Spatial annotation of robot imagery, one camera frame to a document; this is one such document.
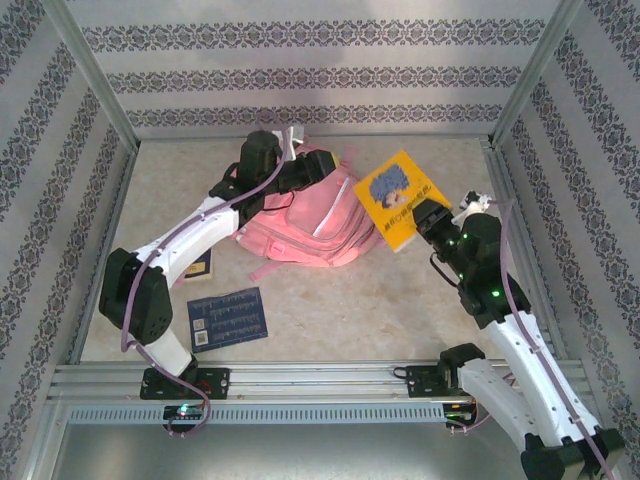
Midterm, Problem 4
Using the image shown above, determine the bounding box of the pink student backpack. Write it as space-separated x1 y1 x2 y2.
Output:
234 142 384 281

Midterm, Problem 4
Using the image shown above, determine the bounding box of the yellow illustrated book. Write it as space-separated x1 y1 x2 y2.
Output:
352 148 454 255

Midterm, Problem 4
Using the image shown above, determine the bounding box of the navy book with beige label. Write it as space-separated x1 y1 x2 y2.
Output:
180 248 215 282

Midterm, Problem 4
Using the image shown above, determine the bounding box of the dark blue white-print book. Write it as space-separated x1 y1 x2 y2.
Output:
187 286 270 354

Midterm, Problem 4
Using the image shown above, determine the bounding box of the right controller board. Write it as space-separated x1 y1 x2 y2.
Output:
444 403 479 426

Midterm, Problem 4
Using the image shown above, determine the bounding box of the controller board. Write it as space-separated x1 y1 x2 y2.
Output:
163 404 206 421
444 403 479 426

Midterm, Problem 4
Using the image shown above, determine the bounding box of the grey metal sheet panel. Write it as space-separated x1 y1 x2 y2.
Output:
49 424 594 480

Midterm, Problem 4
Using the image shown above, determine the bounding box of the left controller board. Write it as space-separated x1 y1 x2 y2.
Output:
163 404 206 421

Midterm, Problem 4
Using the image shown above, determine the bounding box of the aluminium side rail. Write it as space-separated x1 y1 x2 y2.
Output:
67 142 141 365
482 139 569 361

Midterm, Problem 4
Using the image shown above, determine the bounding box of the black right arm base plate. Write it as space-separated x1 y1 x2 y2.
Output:
394 364 481 400

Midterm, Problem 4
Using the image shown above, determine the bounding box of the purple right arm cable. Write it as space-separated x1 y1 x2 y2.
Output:
447 197 619 480

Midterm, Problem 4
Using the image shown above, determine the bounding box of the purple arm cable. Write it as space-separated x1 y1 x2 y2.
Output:
119 112 301 441
447 197 619 480

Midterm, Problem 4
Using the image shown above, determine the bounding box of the aluminium frame post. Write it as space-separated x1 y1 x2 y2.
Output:
487 0 587 151
39 0 142 154

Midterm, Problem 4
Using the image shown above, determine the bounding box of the aluminium mounting rail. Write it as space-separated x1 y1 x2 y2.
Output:
47 362 586 401

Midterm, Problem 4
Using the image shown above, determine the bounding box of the slotted grey cable duct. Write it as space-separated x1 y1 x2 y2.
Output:
67 402 446 426

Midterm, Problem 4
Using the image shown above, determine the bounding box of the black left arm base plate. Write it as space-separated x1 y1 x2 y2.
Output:
139 367 231 401

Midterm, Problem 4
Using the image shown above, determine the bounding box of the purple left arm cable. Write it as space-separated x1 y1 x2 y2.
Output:
119 112 301 441

